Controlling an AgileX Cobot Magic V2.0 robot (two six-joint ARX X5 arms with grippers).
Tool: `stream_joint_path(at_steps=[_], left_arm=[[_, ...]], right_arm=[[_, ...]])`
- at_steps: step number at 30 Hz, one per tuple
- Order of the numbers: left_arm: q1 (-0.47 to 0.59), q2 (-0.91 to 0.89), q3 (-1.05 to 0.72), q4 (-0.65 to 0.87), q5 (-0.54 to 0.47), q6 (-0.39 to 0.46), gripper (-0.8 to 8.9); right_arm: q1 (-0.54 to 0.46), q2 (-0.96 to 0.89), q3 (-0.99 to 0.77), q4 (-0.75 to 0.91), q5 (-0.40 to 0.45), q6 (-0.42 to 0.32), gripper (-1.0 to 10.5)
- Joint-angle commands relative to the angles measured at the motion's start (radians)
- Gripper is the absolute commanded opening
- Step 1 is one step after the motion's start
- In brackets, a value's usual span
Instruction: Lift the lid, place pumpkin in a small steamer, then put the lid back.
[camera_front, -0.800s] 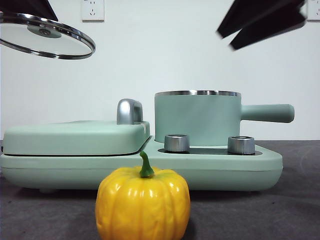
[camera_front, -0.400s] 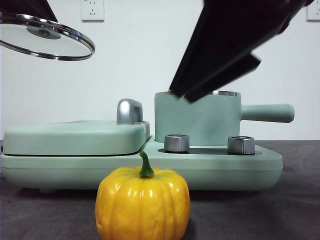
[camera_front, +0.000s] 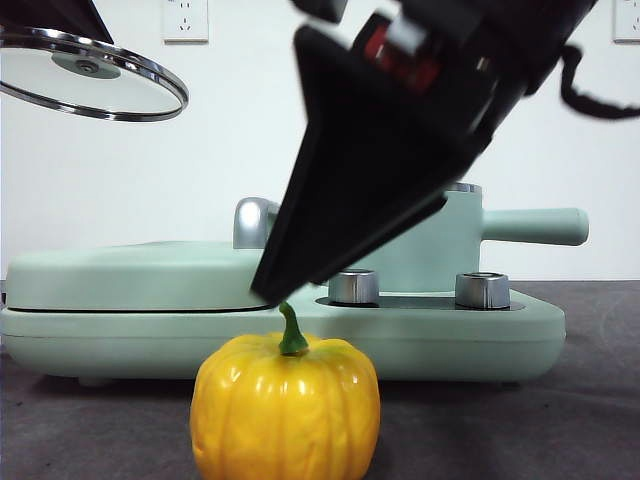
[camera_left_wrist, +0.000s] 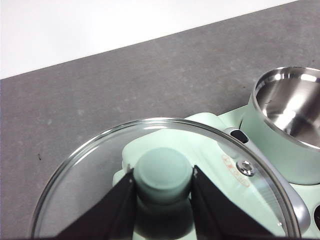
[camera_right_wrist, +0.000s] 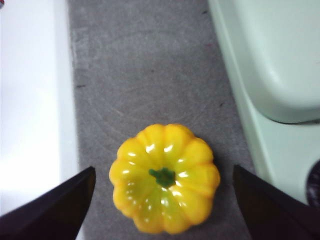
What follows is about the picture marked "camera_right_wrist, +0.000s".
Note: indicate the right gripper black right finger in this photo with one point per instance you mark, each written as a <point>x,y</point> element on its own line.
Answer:
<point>270,212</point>

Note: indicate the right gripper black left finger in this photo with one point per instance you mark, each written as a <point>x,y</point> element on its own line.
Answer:
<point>55,212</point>

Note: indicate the mint green cooker base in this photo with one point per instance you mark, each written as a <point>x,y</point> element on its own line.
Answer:
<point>272,160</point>

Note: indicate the yellow toy pumpkin green stem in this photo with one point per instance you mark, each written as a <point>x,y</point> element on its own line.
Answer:
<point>162,180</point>

